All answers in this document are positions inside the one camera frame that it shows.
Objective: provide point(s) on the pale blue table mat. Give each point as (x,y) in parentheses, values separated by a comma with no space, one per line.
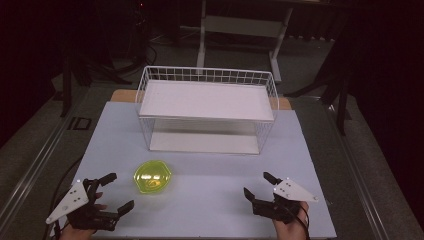
(213,186)

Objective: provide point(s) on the white metal desk frame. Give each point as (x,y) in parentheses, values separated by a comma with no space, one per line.
(240,25)

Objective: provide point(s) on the translucent green bowl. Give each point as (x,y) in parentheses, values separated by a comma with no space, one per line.
(152,176)

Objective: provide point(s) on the black floor socket frame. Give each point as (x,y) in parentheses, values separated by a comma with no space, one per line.
(80,123)

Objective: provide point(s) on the metal floor rail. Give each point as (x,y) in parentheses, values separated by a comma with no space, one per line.
(36,163)
(358,173)

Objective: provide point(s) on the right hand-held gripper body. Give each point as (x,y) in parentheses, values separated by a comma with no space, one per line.
(293,191)

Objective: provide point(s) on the person's left hand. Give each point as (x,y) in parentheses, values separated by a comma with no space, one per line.
(75,234)

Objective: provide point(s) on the person's right hand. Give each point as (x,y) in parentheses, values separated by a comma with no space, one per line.
(291,231)

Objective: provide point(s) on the black metal stand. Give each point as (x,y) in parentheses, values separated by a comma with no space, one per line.
(66,86)
(341,100)

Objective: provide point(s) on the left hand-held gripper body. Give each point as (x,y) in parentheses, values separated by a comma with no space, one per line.
(71,201)

